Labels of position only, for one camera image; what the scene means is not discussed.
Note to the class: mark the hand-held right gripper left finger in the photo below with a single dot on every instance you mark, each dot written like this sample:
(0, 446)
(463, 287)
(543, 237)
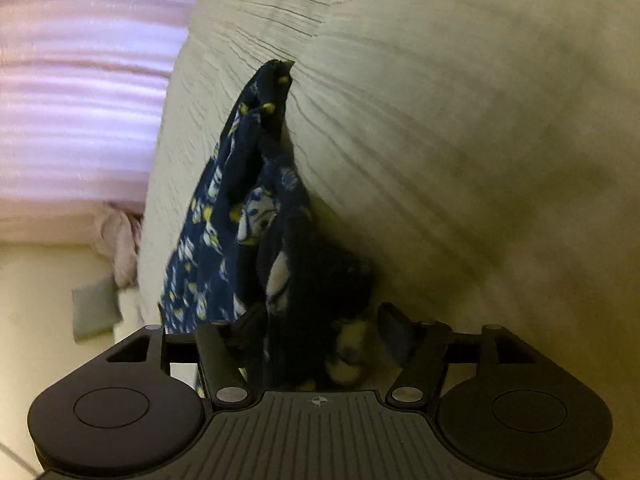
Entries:
(252, 327)

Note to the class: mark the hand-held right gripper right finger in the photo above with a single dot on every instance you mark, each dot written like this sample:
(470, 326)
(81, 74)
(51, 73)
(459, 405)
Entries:
(395, 330)

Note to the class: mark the navy printed fleece pants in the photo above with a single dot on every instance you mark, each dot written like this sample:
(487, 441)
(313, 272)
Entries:
(235, 200)

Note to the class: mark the pink velvet pillow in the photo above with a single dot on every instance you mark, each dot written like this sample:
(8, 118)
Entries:
(122, 245)

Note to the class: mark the grey pillow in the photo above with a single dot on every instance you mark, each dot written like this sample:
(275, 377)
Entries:
(95, 310)

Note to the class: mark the bed with striped grey cover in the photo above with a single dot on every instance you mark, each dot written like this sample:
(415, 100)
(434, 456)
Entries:
(450, 135)

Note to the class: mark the sheer pink curtain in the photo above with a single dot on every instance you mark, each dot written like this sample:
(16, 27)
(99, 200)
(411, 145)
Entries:
(80, 100)

